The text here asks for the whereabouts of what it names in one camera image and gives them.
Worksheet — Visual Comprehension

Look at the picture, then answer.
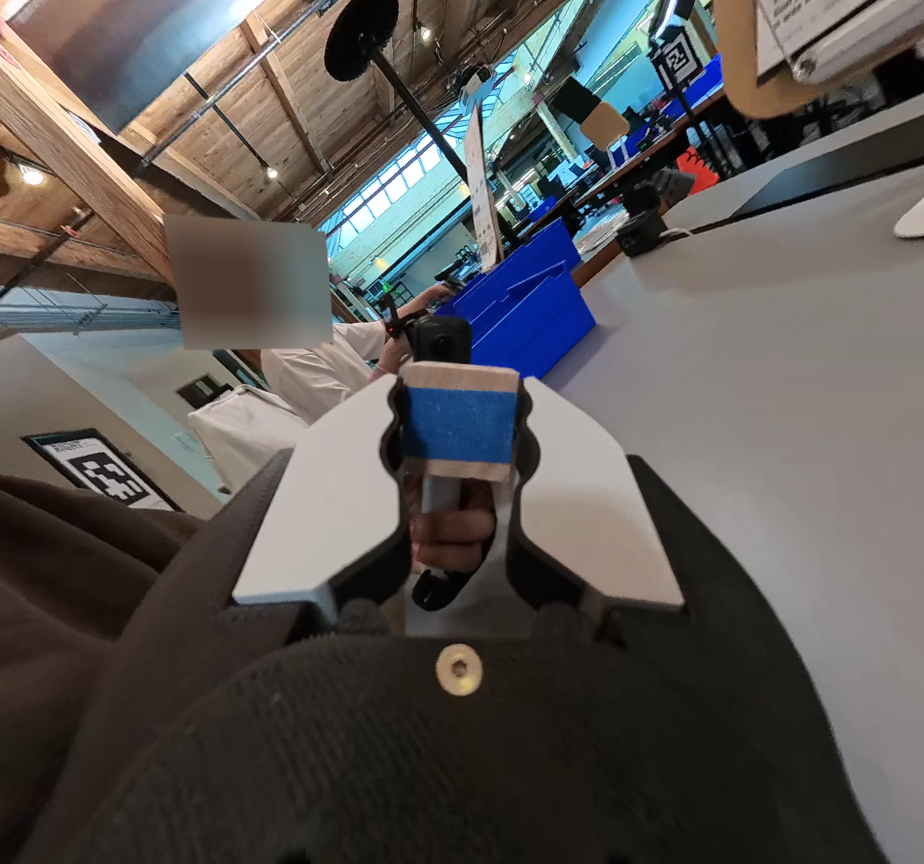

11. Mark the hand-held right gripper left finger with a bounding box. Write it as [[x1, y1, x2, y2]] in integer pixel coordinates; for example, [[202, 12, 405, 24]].
[[231, 374, 414, 617]]

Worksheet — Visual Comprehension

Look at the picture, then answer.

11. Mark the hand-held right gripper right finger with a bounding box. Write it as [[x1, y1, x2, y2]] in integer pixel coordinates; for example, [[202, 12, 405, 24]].
[[505, 376, 685, 624]]

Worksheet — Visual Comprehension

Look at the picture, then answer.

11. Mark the blue-taped wooden cube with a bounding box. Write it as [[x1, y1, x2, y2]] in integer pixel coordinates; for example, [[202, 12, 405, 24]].
[[398, 362, 522, 484]]

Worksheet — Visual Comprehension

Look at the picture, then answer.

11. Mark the blue plastic bin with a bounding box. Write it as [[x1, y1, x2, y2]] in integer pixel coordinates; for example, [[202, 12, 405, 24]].
[[451, 218, 599, 383]]

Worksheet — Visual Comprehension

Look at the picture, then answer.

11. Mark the grey desk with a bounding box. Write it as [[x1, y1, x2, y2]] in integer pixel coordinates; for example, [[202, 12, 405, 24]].
[[538, 95, 924, 836]]

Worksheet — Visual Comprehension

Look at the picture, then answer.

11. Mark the wooden-top desk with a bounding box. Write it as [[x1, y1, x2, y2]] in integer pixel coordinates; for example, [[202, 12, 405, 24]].
[[570, 88, 726, 230]]

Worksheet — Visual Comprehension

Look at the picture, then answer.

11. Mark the person's left hand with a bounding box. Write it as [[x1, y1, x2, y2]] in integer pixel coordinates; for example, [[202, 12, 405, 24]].
[[413, 481, 499, 575]]

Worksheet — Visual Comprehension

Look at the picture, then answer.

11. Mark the white standing poster board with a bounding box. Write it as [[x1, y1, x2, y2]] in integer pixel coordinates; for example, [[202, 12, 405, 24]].
[[464, 100, 505, 271]]

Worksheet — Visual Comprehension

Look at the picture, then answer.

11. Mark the framed tag sign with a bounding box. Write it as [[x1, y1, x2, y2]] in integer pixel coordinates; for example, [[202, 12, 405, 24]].
[[653, 25, 703, 91], [22, 429, 183, 513]]

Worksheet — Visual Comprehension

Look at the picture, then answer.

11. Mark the tan cardboard sheet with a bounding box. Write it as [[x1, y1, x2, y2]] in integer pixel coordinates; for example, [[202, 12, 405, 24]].
[[579, 102, 630, 152]]

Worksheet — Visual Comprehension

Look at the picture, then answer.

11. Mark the black pole with round disc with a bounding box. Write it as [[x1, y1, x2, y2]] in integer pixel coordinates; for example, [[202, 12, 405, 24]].
[[323, 0, 477, 182]]

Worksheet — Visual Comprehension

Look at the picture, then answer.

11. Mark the small blue bin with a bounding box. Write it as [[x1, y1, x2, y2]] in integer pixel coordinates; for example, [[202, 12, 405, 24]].
[[628, 55, 725, 139]]

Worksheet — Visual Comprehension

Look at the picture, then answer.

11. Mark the metal cable tray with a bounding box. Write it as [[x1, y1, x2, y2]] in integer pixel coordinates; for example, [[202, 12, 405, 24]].
[[0, 290, 180, 336]]

